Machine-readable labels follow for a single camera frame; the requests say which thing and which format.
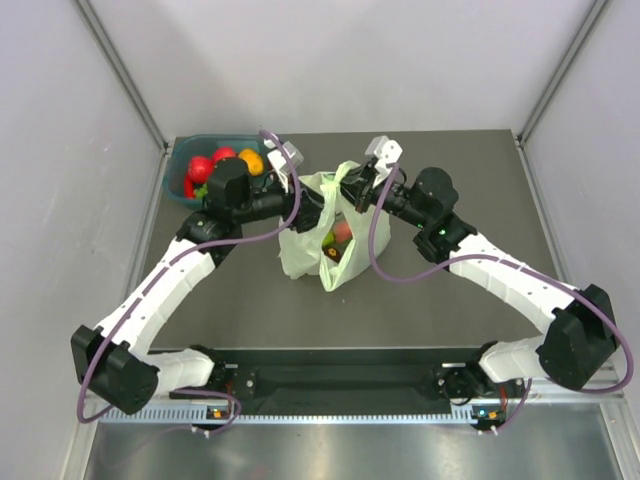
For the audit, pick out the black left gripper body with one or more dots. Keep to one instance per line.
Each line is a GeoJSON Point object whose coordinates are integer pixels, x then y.
{"type": "Point", "coordinates": [299, 221]}

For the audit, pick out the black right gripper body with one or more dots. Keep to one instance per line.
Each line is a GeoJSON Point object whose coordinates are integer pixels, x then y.
{"type": "Point", "coordinates": [366, 194]}

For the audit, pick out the pink fake peach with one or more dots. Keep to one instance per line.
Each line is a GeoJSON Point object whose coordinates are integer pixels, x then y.
{"type": "Point", "coordinates": [342, 232]}

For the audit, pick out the light green plastic bag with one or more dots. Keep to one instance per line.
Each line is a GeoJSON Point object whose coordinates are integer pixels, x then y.
{"type": "Point", "coordinates": [301, 254]}

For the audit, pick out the dark purple fake mangosteen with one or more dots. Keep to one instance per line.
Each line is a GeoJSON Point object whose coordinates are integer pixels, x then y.
{"type": "Point", "coordinates": [332, 253]}

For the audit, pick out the green fake apple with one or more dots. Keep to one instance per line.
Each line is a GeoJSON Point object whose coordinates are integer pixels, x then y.
{"type": "Point", "coordinates": [329, 239]}

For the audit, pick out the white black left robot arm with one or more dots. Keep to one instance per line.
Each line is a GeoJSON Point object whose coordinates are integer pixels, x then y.
{"type": "Point", "coordinates": [113, 360]}

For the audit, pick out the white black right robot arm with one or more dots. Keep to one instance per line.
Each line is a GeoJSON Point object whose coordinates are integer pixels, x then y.
{"type": "Point", "coordinates": [575, 326]}

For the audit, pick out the orange fake fruit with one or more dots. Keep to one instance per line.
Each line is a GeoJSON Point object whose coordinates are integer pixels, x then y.
{"type": "Point", "coordinates": [253, 161]}

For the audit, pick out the red fake apple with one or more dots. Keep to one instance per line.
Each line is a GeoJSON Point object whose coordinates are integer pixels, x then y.
{"type": "Point", "coordinates": [223, 153]}

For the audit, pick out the green fake grapes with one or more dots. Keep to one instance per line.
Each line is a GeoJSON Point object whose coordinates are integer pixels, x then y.
{"type": "Point", "coordinates": [201, 191]}

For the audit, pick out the red fake chili pepper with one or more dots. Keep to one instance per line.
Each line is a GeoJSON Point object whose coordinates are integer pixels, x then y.
{"type": "Point", "coordinates": [188, 188]}

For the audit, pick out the teal plastic basket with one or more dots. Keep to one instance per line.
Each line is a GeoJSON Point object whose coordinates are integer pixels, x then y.
{"type": "Point", "coordinates": [203, 145]}

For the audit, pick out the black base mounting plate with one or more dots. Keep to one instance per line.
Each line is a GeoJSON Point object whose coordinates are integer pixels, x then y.
{"type": "Point", "coordinates": [305, 383]}

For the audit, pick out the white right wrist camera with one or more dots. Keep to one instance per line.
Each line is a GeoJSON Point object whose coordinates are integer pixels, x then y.
{"type": "Point", "coordinates": [385, 152]}

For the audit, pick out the grey slotted cable duct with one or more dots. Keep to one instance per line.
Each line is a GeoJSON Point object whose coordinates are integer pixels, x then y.
{"type": "Point", "coordinates": [217, 413]}

